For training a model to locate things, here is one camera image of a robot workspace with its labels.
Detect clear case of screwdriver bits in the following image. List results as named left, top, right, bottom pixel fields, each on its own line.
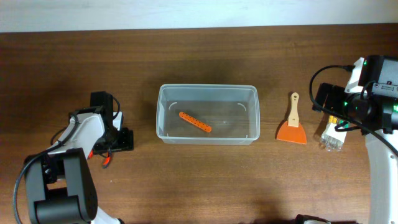
left=320, top=115, right=346, bottom=151

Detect orange socket holder strip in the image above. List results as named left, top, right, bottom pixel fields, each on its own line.
left=178, top=111, right=212, bottom=133

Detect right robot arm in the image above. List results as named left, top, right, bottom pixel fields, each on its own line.
left=309, top=55, right=397, bottom=224

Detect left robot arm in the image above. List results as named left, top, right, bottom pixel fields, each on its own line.
left=12, top=91, right=134, bottom=224

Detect orange handled pliers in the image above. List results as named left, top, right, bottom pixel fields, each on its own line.
left=87, top=149, right=112, bottom=169

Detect orange scraper wooden handle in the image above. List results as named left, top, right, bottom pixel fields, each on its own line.
left=276, top=92, right=307, bottom=144

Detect clear plastic container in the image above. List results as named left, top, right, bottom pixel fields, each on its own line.
left=156, top=84, right=261, bottom=145

